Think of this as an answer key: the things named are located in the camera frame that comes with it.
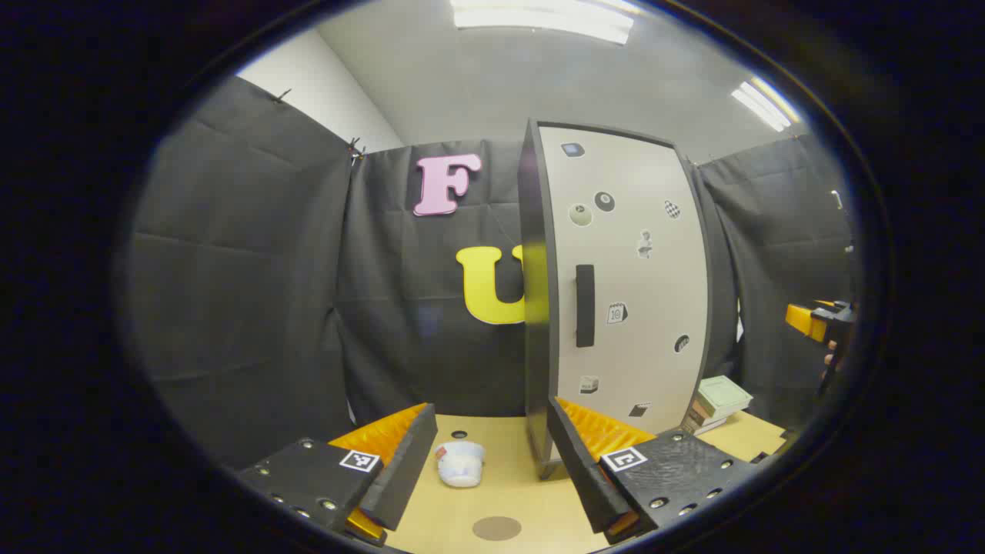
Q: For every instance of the white cabinet door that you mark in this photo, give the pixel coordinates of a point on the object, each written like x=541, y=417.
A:
x=654, y=292

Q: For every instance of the dark grey cabinet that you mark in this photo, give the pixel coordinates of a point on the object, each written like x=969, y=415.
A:
x=536, y=308

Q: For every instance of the white fluffy toy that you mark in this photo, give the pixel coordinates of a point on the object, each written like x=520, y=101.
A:
x=460, y=465

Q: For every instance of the round brown coaster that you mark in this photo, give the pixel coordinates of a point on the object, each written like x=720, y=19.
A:
x=496, y=528

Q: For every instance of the black backdrop cloth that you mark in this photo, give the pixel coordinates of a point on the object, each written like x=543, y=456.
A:
x=246, y=269

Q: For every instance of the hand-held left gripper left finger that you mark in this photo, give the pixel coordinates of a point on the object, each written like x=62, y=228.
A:
x=400, y=469

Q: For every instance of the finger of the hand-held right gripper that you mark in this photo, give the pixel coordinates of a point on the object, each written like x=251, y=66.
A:
x=804, y=319

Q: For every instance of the pale green book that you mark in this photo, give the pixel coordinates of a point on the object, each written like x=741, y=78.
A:
x=723, y=394

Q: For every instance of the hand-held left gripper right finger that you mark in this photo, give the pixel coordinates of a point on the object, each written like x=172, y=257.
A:
x=581, y=469

